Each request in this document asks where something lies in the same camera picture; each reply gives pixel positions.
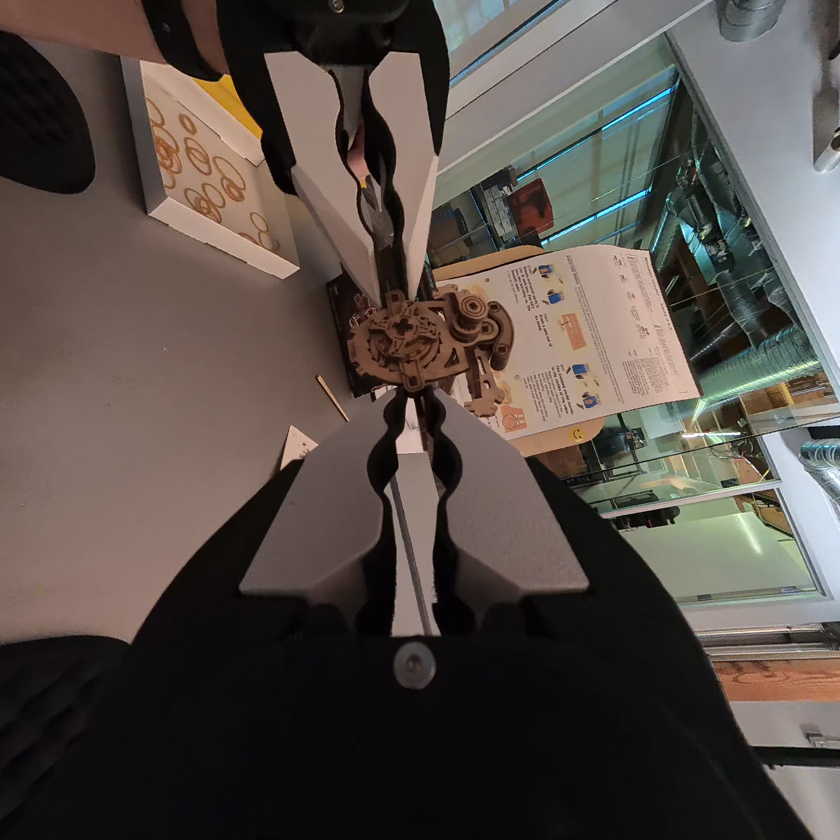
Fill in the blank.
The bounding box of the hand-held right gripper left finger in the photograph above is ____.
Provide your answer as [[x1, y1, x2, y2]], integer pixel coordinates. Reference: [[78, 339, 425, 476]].
[[238, 390, 404, 636]]

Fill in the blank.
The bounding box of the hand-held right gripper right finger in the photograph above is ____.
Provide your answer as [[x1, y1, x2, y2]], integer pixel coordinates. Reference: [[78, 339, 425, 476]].
[[430, 387, 589, 634]]

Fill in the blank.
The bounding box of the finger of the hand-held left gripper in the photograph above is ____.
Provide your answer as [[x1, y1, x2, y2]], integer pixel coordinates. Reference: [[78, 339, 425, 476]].
[[366, 48, 441, 298], [263, 51, 385, 301]]

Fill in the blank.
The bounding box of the brown wooden mechanical model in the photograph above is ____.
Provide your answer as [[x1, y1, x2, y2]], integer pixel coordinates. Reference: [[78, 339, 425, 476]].
[[346, 190, 517, 460]]

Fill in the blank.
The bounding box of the person's left forearm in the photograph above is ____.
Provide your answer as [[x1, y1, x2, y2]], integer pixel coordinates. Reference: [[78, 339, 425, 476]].
[[0, 0, 231, 78]]

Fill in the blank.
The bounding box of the black model kit box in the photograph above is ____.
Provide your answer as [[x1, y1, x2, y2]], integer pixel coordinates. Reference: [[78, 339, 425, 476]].
[[326, 272, 395, 399]]

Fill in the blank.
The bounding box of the person's left hand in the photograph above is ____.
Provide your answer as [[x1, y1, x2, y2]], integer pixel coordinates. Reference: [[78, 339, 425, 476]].
[[344, 123, 373, 187]]

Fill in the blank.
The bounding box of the illustrated assembly leaflet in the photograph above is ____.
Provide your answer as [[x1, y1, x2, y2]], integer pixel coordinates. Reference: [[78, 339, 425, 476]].
[[280, 425, 322, 470]]

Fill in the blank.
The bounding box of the white box of wooden rings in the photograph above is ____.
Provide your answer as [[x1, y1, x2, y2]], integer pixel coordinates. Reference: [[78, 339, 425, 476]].
[[120, 56, 301, 282]]

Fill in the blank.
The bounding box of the thin wooden stick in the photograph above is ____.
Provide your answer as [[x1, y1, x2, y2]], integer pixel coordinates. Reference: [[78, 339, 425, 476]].
[[316, 375, 350, 422]]

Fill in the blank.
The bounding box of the red storage crate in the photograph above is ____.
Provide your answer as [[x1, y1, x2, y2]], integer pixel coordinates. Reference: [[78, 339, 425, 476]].
[[512, 180, 552, 240]]

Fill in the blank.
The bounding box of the printed instruction sheet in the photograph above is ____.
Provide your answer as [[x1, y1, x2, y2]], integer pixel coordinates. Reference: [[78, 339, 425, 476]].
[[453, 246, 703, 441]]

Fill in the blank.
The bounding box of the black textured pad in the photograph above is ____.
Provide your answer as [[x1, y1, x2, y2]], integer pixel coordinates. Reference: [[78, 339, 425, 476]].
[[0, 29, 98, 196]]

